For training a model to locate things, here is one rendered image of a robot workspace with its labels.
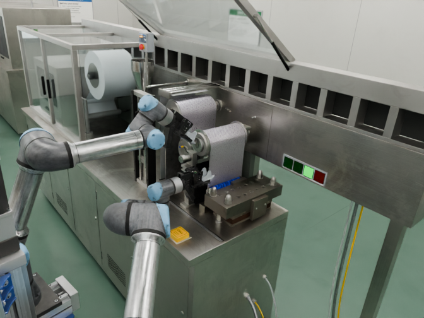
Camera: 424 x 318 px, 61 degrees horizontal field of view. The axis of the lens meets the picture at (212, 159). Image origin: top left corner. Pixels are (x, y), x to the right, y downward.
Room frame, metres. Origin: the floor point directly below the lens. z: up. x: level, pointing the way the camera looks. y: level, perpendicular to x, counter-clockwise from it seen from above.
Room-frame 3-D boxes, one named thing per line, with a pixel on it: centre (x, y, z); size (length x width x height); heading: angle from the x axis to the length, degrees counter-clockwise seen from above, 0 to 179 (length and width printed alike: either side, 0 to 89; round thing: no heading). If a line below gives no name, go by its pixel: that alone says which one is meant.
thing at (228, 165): (1.66, -0.08, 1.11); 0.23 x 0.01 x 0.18; 132
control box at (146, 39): (2.04, 0.41, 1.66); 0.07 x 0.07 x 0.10; 52
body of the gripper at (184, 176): (1.50, 0.10, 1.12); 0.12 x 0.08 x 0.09; 132
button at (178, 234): (1.34, 0.13, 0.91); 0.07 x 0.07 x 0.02; 42
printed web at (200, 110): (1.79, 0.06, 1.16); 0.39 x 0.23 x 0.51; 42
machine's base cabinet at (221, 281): (2.35, 0.65, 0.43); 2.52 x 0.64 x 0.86; 42
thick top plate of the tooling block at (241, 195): (1.59, -0.18, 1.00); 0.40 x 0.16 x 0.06; 132
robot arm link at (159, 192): (1.39, 0.22, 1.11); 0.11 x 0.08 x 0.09; 132
